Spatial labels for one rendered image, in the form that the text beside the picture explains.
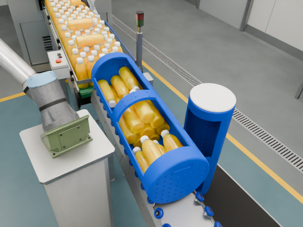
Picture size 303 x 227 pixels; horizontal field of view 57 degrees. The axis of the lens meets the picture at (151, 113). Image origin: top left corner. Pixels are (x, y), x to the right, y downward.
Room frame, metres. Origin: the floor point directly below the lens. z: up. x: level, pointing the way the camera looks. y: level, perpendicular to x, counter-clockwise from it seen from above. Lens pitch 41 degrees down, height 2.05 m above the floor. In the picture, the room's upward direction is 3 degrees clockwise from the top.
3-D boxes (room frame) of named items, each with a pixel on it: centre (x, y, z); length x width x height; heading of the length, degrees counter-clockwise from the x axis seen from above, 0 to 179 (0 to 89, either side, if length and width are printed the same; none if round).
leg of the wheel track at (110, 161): (1.43, 0.32, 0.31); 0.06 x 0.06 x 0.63; 26
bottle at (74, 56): (1.68, 0.54, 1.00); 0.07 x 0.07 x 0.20
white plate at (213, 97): (1.35, -0.36, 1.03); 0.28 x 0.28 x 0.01
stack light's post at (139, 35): (2.02, 0.13, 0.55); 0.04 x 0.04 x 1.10; 26
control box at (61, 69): (1.58, 0.63, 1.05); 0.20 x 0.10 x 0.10; 26
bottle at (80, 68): (1.56, 0.48, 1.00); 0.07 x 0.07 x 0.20
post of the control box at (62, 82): (1.58, 0.63, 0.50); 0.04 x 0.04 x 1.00; 26
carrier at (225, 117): (1.35, -0.36, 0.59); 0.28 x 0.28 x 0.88
